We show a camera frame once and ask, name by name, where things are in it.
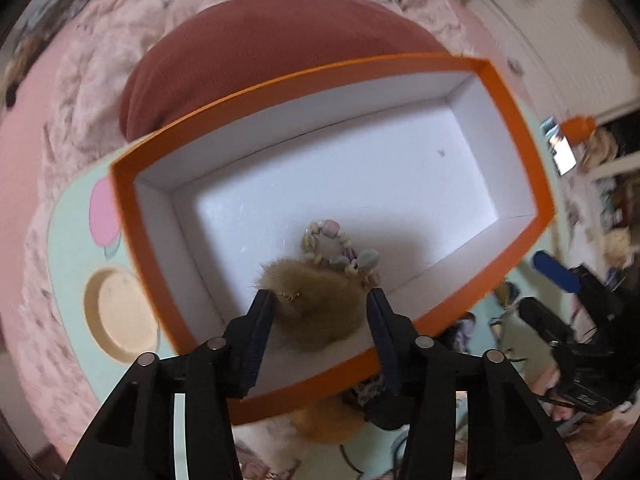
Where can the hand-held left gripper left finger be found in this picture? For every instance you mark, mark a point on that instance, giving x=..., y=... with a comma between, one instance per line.
x=257, y=340

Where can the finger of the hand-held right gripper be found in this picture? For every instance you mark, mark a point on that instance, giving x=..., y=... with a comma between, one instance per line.
x=555, y=270
x=540, y=320

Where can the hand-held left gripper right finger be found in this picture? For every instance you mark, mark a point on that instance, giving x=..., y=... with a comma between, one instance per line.
x=385, y=340

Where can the tan fluffy pom-pom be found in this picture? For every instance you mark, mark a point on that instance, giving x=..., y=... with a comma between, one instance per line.
x=320, y=300

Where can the peach fluffy pom-pom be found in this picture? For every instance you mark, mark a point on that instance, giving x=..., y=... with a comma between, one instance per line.
x=327, y=420

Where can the orange cardboard box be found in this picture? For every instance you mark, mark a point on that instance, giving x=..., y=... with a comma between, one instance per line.
x=325, y=180

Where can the smartphone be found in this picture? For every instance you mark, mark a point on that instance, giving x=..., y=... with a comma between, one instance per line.
x=562, y=147

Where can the cartoon print lap table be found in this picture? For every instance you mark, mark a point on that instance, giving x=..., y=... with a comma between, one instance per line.
x=75, y=220

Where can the red cushion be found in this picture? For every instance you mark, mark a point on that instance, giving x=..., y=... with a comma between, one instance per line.
x=280, y=45

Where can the pink floral blanket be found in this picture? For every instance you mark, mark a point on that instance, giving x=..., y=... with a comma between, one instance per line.
x=100, y=75

